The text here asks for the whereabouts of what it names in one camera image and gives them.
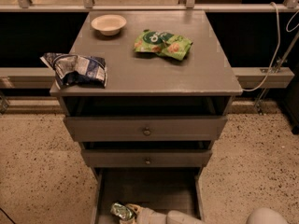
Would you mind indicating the metal railing frame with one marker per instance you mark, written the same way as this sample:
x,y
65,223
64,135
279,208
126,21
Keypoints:
x,y
31,7

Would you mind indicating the green chip bag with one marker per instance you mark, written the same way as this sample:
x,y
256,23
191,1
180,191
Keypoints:
x,y
163,44

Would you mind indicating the round brass knob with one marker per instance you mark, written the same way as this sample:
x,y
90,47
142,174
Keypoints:
x,y
147,132
147,161

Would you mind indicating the round brass middle knob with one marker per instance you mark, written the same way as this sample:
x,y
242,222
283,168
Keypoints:
x,y
147,161

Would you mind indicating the blue white chip bag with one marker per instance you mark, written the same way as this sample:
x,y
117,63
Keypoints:
x,y
72,69

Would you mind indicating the grey wooden drawer cabinet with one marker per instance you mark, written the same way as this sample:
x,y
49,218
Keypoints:
x,y
145,85

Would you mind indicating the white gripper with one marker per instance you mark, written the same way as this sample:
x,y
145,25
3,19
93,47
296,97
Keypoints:
x,y
151,216

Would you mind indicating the white bowl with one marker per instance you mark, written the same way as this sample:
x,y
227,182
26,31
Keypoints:
x,y
109,24

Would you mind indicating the grey top drawer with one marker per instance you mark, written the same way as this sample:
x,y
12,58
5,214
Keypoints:
x,y
112,129

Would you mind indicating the grey open bottom drawer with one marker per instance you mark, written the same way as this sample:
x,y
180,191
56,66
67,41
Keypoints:
x,y
160,189

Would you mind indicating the crushed green can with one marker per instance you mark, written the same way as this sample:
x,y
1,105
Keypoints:
x,y
122,212

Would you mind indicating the grey middle drawer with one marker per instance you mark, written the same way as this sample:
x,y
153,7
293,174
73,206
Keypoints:
x,y
111,158

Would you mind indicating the round brass top knob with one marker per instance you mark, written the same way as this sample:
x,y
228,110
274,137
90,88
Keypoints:
x,y
147,132

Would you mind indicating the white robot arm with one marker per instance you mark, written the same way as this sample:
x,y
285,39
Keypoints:
x,y
263,216

